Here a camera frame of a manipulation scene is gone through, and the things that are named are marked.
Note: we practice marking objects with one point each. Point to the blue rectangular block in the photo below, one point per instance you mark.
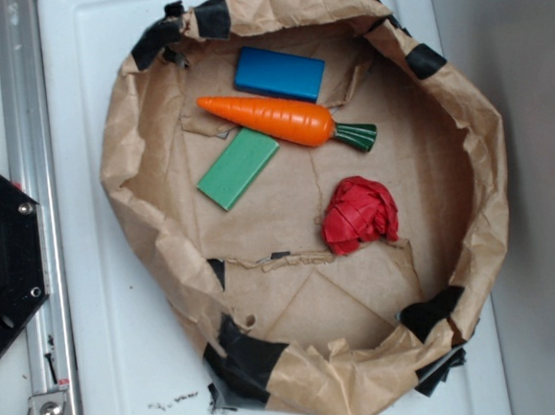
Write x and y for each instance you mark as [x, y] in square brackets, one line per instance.
[279, 75]

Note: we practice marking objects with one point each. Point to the aluminium extrusion rail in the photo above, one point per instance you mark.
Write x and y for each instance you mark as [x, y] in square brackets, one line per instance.
[49, 335]

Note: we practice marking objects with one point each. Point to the orange toy carrot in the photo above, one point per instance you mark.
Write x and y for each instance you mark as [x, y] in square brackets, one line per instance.
[298, 122]

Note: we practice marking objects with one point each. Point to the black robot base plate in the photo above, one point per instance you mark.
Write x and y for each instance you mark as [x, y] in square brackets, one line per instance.
[23, 286]

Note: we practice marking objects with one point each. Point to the white plastic tray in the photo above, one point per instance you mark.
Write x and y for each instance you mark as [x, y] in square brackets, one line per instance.
[133, 358]

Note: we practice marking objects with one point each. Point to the crumpled red paper ball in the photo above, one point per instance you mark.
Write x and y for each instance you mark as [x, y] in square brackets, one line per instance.
[359, 211]

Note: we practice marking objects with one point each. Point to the brown paper bag bin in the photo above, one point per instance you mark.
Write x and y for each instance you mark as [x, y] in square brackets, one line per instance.
[282, 322]

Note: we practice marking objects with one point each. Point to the green rectangular block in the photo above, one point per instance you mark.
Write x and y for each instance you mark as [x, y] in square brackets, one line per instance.
[237, 167]

